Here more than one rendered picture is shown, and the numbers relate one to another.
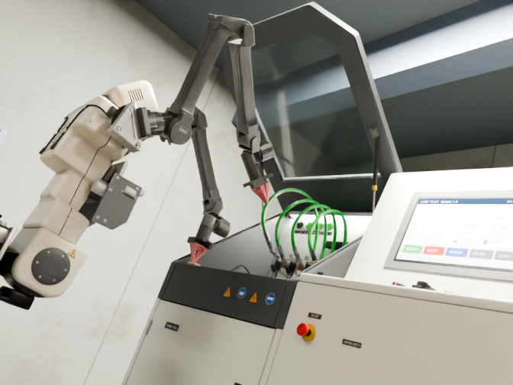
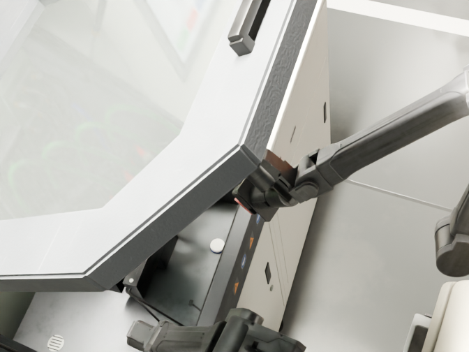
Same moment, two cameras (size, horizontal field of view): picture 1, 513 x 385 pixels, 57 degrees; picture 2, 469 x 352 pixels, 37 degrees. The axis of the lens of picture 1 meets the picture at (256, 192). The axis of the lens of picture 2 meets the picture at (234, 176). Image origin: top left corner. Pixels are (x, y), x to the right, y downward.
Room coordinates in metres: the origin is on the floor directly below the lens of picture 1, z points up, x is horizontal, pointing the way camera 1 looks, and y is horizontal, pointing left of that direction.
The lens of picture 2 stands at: (1.93, 0.72, 2.53)
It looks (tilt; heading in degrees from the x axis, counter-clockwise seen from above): 56 degrees down; 250
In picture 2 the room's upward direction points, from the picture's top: 13 degrees counter-clockwise
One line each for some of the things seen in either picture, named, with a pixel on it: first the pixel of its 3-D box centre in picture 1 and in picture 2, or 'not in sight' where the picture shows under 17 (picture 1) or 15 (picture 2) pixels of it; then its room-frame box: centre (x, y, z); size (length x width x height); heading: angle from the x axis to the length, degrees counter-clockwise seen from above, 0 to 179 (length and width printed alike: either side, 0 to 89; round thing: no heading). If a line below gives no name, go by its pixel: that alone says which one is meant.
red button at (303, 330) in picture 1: (304, 331); not in sight; (1.41, -0.27, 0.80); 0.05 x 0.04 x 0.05; 41
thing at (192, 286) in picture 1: (221, 292); (220, 303); (1.78, -0.01, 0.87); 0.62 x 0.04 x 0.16; 41
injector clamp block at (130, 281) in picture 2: not in sight; (149, 236); (1.85, -0.26, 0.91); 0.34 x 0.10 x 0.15; 41
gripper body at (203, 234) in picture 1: (202, 235); not in sight; (1.94, 0.15, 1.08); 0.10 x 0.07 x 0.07; 42
